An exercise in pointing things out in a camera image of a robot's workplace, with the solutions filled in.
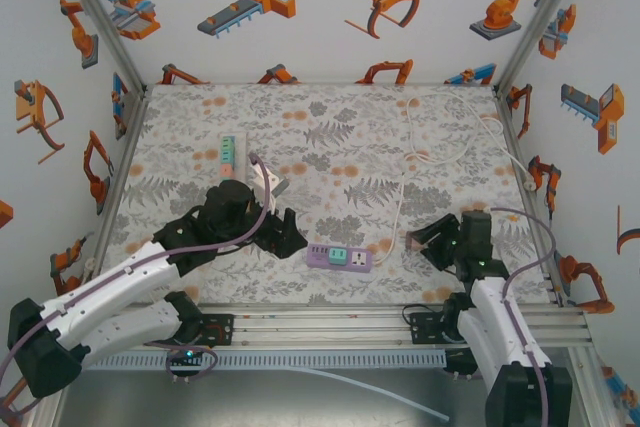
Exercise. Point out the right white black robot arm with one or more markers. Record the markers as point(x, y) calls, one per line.
point(490, 327)

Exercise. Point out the aluminium rail bed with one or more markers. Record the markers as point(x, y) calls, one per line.
point(325, 329)

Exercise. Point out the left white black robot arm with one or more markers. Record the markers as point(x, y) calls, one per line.
point(120, 294)

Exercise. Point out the black controller board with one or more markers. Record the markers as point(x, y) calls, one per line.
point(185, 364)
point(457, 364)

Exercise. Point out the aluminium frame post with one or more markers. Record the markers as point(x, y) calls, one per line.
point(100, 17)
point(542, 17)

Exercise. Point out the aluminium side rail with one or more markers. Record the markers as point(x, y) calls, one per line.
point(119, 177)
point(507, 109)

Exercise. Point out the translucent plastic tube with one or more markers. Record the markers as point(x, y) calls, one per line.
point(380, 391)

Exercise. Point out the short aluminium frame rail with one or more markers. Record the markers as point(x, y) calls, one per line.
point(595, 397)

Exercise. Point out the purple power strip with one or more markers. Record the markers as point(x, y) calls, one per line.
point(362, 261)

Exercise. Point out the floral grey orange table mat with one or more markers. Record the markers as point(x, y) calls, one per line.
point(350, 112)

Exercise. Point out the thin aluminium cross rail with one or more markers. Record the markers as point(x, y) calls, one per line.
point(320, 84)

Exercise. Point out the white power strip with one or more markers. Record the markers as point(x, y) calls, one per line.
point(241, 157)

